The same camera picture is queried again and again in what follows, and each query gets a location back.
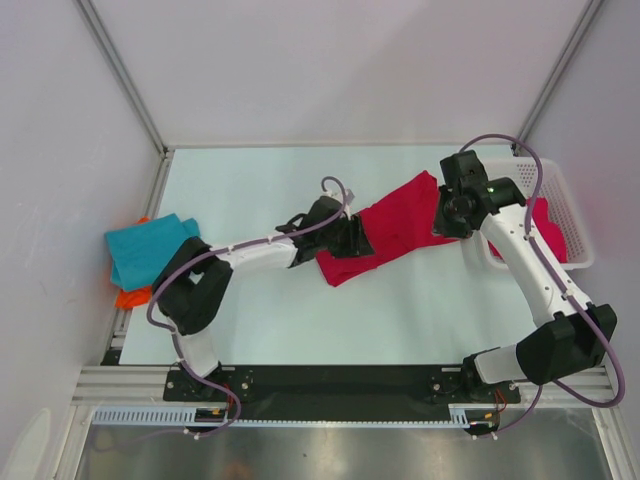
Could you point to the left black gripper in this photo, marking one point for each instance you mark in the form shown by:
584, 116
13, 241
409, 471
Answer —
356, 244

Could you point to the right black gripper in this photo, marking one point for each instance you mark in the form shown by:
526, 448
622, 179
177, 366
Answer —
442, 225

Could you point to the red t shirt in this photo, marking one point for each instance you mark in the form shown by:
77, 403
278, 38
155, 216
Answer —
396, 225
541, 223

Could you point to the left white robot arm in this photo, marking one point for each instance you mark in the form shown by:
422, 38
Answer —
188, 293

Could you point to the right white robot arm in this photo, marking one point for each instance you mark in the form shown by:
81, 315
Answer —
571, 331

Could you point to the red t shirt in basket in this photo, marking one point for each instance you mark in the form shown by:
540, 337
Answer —
541, 223

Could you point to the white plastic basket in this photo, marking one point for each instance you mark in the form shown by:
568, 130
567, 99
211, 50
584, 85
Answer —
562, 208

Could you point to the teal folded t shirt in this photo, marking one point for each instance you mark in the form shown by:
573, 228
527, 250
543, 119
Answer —
141, 252

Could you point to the orange folded t shirt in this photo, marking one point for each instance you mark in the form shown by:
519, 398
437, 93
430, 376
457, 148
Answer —
128, 300

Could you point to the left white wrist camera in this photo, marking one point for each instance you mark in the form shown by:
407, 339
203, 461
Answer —
347, 197

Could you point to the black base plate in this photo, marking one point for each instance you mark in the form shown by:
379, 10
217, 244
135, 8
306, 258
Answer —
356, 393

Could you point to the white slotted cable duct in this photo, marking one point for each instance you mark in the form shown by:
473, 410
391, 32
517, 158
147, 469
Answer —
182, 417

